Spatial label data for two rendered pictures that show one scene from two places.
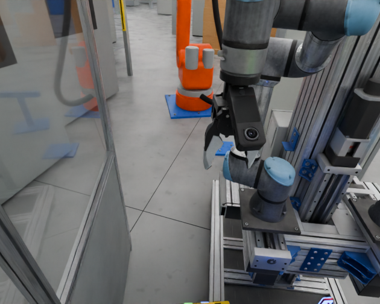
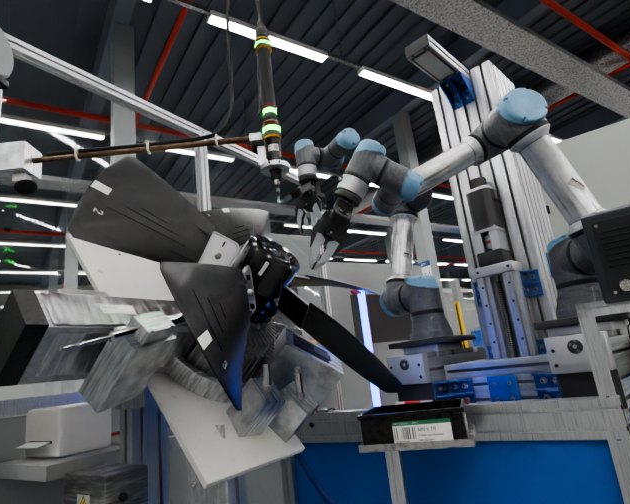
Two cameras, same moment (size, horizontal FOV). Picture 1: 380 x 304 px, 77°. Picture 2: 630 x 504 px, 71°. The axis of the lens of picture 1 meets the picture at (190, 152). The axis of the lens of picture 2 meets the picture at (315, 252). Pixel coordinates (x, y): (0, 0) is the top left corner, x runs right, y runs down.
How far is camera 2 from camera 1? 1.54 m
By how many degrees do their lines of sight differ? 62
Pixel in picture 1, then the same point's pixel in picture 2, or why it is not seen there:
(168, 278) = not seen: outside the picture
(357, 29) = (343, 143)
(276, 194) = (415, 300)
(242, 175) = (390, 296)
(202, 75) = not seen: hidden behind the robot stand
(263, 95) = (398, 226)
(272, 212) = (418, 325)
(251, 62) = (302, 169)
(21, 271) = not seen: hidden behind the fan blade
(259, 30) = (301, 158)
